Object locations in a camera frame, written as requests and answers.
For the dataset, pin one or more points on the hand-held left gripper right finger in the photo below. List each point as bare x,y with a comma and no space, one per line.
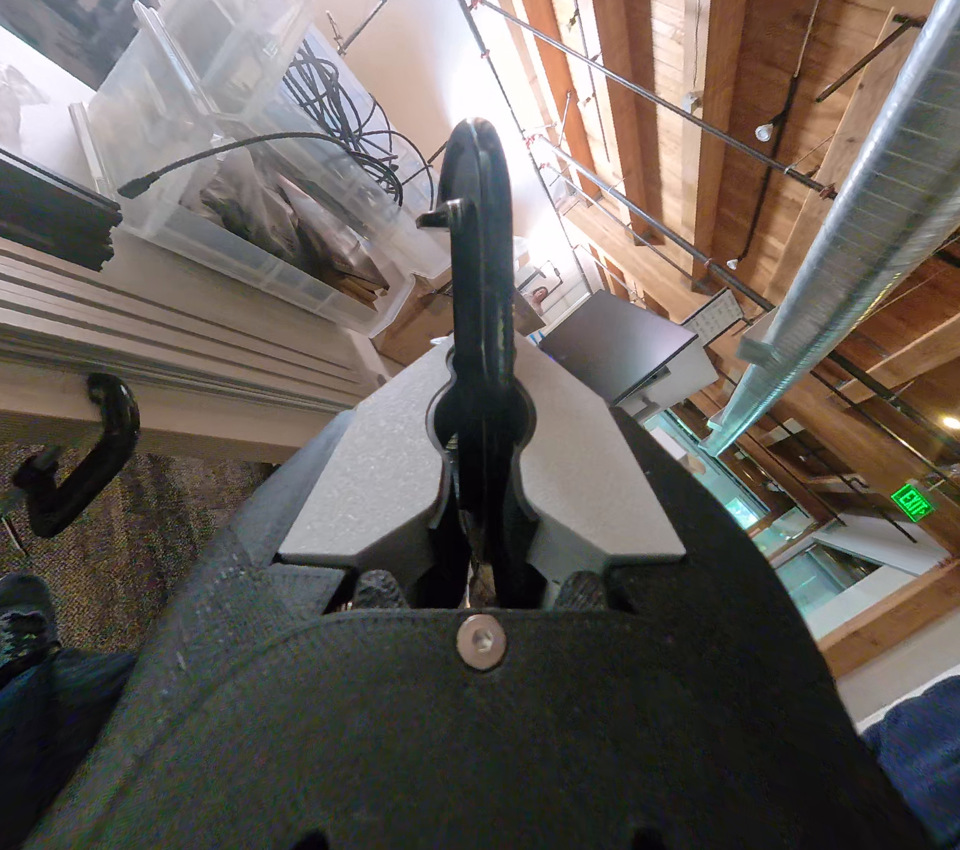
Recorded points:
600,490

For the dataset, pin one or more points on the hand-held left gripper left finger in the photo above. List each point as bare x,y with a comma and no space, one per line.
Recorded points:
360,490

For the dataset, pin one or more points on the black C-clamp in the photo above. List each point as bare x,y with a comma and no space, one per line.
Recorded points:
112,445
480,227

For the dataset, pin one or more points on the grey flat display panel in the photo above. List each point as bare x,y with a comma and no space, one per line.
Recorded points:
615,340

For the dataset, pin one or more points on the brown cardboard box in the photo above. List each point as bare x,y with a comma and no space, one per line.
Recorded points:
405,325

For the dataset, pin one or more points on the white paper sheet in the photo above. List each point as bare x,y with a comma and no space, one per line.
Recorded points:
712,316

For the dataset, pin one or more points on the grey aluminium extrusion beam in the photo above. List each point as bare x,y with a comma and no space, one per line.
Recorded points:
150,325

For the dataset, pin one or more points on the thin metal ceiling rod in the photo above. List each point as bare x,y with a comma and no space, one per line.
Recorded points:
637,220
637,89

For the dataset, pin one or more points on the green exit sign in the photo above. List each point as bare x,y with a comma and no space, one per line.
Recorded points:
913,501

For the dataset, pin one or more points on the person's dark sneaker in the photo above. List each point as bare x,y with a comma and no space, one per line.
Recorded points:
26,617

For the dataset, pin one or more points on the person's dark trousers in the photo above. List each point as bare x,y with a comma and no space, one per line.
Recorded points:
52,715

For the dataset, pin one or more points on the person's dark blue top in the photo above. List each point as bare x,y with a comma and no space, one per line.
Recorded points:
922,752

